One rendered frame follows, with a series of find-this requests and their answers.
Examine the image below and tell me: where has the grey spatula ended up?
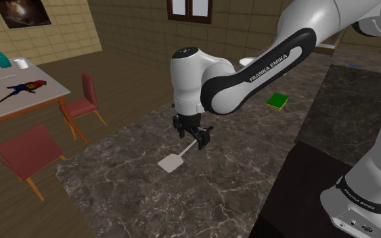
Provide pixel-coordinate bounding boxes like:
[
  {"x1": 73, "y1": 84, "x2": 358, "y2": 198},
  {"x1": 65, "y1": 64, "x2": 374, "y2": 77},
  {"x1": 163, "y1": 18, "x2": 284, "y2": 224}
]
[{"x1": 157, "y1": 139, "x2": 198, "y2": 174}]

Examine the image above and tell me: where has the green and yellow sponge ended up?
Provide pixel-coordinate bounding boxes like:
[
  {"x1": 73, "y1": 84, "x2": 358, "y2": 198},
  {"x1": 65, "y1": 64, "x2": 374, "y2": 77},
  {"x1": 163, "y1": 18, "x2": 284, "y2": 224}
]
[{"x1": 265, "y1": 93, "x2": 290, "y2": 112}]

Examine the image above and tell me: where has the red wooden chair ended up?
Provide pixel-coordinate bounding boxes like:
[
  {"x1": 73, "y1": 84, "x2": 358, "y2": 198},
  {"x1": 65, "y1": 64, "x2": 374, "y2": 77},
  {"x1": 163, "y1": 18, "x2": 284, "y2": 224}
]
[
  {"x1": 0, "y1": 124, "x2": 68, "y2": 202},
  {"x1": 58, "y1": 71, "x2": 108, "y2": 141}
]

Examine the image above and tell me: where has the brown-framed window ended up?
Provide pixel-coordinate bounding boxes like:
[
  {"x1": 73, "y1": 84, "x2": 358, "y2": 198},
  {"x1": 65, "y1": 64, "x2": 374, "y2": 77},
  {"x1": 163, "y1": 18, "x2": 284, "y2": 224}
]
[{"x1": 166, "y1": 0, "x2": 214, "y2": 25}]

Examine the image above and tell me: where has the dark robot stand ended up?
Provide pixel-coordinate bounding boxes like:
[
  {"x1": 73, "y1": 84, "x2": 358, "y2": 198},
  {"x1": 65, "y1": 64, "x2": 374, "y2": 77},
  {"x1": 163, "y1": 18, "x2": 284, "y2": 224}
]
[{"x1": 248, "y1": 141, "x2": 381, "y2": 238}]

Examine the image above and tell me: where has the dark wall picture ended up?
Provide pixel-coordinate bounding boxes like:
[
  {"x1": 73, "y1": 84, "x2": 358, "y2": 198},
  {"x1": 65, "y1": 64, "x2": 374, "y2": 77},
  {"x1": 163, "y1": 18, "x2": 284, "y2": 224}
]
[{"x1": 0, "y1": 0, "x2": 52, "y2": 30}]

